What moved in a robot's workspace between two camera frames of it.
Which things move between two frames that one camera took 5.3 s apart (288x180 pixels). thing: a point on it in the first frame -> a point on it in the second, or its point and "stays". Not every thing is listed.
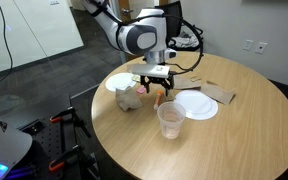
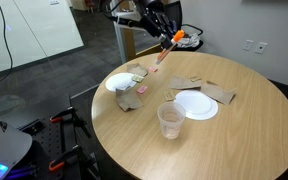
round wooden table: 225,118 stays
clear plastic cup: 172,114 stays
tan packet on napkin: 195,78 stays
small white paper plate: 197,104 stays
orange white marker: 156,105 -> 173,43
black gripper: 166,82 -> 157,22
